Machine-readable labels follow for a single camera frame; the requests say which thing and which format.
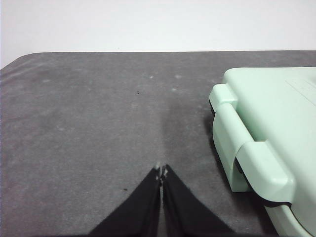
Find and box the green breakfast machine base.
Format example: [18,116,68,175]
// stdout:
[208,83,316,237]

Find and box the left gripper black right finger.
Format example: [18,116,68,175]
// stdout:
[161,164,238,237]

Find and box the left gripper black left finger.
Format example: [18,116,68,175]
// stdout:
[87,163,163,237]

